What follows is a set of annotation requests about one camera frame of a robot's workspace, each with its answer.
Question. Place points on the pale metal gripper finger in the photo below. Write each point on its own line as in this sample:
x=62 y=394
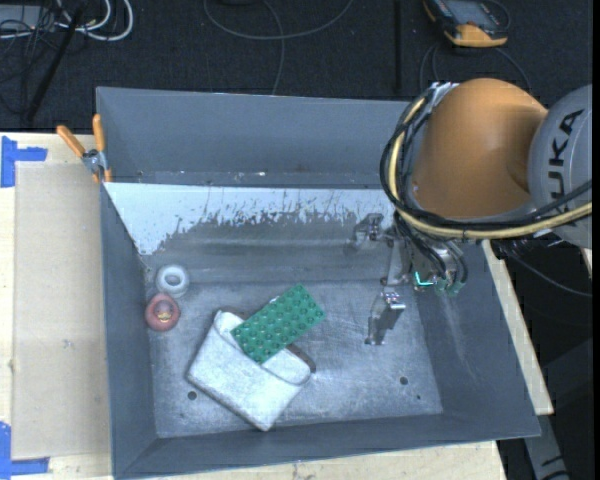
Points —
x=372 y=225
x=382 y=320

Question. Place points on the grey metal bin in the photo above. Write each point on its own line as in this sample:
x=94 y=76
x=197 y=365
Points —
x=340 y=368

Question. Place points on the dark green flat block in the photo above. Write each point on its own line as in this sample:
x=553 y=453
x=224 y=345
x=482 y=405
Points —
x=280 y=323

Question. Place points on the white cloth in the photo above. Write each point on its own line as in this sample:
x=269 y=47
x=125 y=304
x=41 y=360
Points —
x=240 y=383

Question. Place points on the pale cardboard board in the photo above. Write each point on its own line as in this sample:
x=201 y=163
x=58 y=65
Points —
x=60 y=318

